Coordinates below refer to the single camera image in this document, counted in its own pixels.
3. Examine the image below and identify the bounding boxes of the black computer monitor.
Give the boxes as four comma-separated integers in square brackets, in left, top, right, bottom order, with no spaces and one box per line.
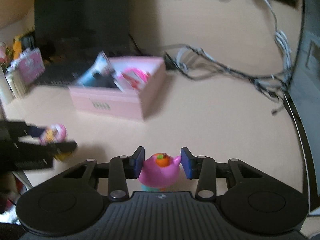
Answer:
[34,0,132,62]

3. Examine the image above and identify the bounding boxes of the black keyboard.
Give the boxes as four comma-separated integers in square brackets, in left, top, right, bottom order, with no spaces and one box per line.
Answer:
[35,64,95,88]

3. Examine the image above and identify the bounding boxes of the red and white card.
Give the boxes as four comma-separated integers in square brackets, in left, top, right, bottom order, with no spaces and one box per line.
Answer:
[117,74,148,92]

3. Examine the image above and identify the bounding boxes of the pink and yellow cake toy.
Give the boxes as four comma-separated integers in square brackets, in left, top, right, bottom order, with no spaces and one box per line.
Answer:
[39,124,75,162]

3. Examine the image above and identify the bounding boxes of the long black cable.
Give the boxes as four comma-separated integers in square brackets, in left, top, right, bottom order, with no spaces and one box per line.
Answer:
[165,45,290,98]

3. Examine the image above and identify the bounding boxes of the computer case with glass panel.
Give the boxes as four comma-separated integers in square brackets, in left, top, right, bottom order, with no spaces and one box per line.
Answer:
[282,0,320,215]

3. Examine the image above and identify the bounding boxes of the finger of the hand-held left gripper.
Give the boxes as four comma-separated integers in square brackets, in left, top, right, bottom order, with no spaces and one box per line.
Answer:
[42,141,78,155]
[25,124,49,139]

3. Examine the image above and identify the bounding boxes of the black monitor cable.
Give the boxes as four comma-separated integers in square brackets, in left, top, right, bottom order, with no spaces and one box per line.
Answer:
[129,34,143,55]

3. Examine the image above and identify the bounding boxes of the white patterned cloth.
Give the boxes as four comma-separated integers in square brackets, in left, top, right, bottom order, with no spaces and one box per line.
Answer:
[0,197,22,222]

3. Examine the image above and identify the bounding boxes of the white thermos bottle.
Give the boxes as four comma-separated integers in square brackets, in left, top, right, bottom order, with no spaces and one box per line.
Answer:
[0,65,13,105]

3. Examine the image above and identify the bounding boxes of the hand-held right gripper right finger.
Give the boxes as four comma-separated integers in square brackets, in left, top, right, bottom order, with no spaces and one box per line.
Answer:
[180,147,260,200]

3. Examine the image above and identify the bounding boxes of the pink treasure chest box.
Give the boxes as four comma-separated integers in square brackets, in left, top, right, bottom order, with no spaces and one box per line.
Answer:
[11,47,45,85]

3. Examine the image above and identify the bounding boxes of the white power plug cable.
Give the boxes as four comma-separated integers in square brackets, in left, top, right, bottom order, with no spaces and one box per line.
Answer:
[251,0,293,75]

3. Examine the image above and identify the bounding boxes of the pink cardboard box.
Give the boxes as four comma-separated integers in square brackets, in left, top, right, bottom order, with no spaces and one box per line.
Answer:
[68,56,167,122]

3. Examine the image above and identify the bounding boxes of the pink bird figure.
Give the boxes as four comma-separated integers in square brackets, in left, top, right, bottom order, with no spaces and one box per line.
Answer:
[138,152,182,193]

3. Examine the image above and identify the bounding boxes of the dark grey bag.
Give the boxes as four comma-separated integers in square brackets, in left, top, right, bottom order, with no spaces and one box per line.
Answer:
[21,34,35,50]

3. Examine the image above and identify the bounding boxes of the black plush toy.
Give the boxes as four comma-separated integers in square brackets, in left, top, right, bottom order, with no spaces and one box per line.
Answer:
[91,72,119,89]

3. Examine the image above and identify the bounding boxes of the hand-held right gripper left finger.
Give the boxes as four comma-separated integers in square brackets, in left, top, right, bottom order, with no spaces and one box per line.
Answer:
[61,146,145,200]

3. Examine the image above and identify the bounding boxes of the yellow plush toy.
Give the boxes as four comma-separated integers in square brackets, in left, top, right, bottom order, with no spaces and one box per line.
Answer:
[12,35,23,60]

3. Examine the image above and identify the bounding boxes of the blue and white packet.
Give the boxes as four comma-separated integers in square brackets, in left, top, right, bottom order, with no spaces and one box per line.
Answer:
[75,51,113,88]

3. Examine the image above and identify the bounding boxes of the pink flower ornament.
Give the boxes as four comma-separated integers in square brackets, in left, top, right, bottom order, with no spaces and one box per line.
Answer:
[0,42,8,63]

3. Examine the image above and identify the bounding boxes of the grey cable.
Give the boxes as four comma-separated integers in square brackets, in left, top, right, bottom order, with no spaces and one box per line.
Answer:
[160,44,275,80]

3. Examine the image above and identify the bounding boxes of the pink toy strainer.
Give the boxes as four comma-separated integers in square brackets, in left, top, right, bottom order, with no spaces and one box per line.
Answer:
[122,67,151,82]

